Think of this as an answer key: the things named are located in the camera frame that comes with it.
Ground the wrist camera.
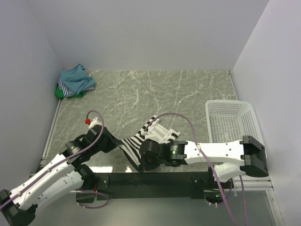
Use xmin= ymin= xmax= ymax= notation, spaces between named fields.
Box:
xmin=85 ymin=117 xmax=103 ymax=129
xmin=143 ymin=115 xmax=160 ymax=133

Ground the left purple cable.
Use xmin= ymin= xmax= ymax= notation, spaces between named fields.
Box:
xmin=0 ymin=110 xmax=111 ymax=210

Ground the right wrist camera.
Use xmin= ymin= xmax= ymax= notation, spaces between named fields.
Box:
xmin=143 ymin=115 xmax=160 ymax=133

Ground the aluminium rail frame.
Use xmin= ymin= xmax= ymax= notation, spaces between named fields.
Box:
xmin=33 ymin=110 xmax=273 ymax=213

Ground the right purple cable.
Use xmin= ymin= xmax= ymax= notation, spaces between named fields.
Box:
xmin=143 ymin=113 xmax=249 ymax=226

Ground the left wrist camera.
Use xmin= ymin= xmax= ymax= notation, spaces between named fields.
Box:
xmin=85 ymin=117 xmax=103 ymax=129

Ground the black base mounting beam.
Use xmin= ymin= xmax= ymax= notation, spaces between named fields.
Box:
xmin=75 ymin=171 xmax=236 ymax=202

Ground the teal folded tank top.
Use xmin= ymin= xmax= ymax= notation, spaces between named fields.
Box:
xmin=60 ymin=64 xmax=96 ymax=95

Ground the green folded tank top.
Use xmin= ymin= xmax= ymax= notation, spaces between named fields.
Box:
xmin=55 ymin=87 xmax=86 ymax=98

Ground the black white striped tank top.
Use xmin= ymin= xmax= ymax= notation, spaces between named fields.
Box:
xmin=119 ymin=115 xmax=182 ymax=173

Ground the purple cable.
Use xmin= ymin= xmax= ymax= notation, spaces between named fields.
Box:
xmin=0 ymin=110 xmax=111 ymax=210
xmin=143 ymin=113 xmax=249 ymax=226

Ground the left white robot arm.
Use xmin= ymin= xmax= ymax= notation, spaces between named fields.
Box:
xmin=0 ymin=125 xmax=121 ymax=226

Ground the white plastic mesh basket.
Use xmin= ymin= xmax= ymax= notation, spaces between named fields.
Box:
xmin=206 ymin=100 xmax=264 ymax=144

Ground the blue striped folded tank top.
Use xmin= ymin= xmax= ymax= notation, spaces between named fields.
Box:
xmin=55 ymin=78 xmax=95 ymax=99

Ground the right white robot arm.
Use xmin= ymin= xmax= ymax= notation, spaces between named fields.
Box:
xmin=139 ymin=136 xmax=269 ymax=188

